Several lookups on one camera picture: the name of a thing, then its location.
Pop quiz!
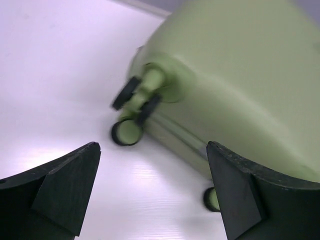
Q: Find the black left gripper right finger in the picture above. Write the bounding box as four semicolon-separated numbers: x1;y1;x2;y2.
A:
206;141;320;240

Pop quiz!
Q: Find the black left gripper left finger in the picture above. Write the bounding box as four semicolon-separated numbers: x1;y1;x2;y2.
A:
0;142;101;240

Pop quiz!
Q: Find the green hard-shell suitcase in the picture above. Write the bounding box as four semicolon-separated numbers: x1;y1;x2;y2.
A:
109;0;320;213

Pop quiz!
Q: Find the aluminium table edge rail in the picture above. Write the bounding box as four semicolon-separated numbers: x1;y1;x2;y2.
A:
115;0;178;18

